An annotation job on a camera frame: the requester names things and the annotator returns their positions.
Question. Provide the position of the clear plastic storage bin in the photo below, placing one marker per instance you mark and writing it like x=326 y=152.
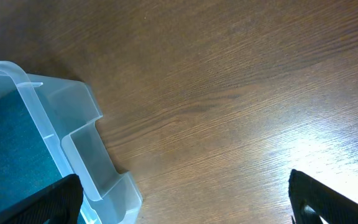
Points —
x=65 y=113

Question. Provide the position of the dark blue jeans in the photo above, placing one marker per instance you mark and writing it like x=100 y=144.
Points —
x=26 y=165

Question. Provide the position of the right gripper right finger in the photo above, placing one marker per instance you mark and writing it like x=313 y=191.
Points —
x=314 y=202

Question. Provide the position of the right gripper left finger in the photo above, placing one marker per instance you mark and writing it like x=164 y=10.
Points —
x=60 y=202

